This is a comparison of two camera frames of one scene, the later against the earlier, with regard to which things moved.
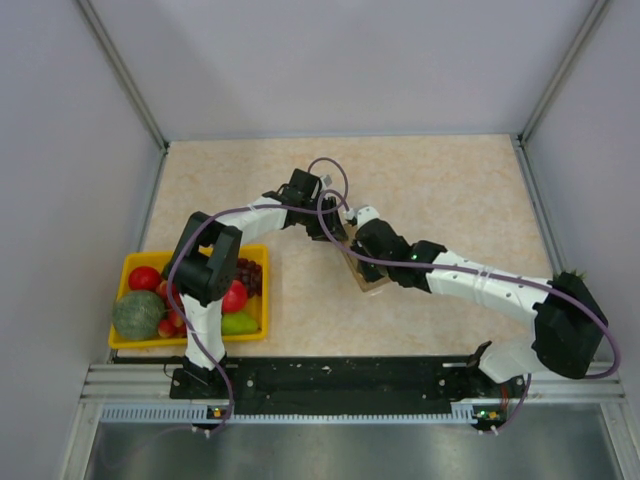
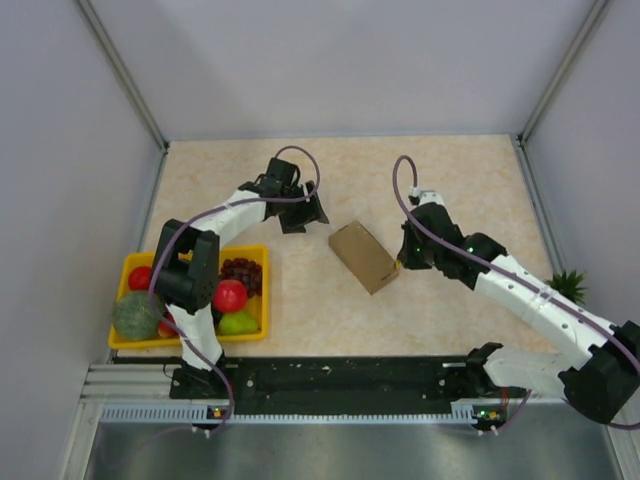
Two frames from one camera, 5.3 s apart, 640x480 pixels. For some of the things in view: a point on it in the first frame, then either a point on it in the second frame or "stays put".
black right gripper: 366,272 -> 408,260
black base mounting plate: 344,384 stays put
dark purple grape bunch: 250,274 stays put
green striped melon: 137,315 stays put
